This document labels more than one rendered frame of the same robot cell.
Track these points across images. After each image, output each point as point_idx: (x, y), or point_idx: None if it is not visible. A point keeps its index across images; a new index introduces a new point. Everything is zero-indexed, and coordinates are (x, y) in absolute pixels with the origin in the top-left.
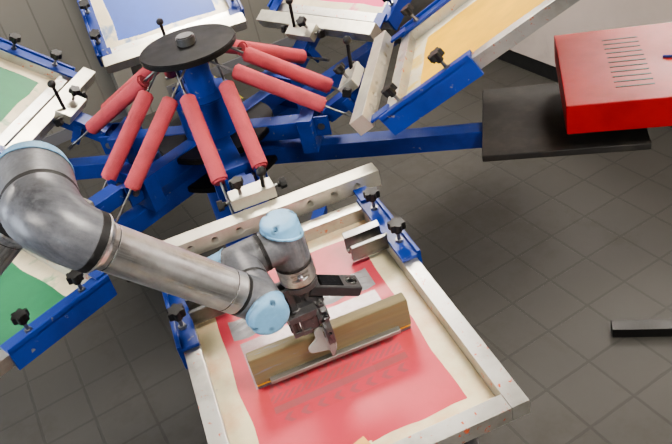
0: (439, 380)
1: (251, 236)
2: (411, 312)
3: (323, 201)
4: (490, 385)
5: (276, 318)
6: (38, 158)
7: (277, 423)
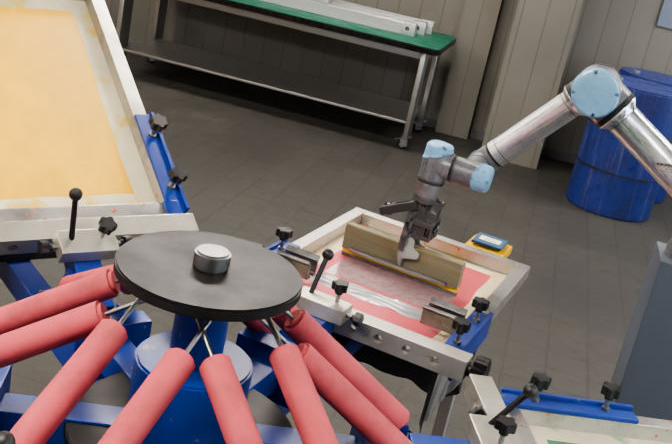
0: None
1: (457, 158)
2: None
3: None
4: (355, 222)
5: None
6: (594, 66)
7: (463, 283)
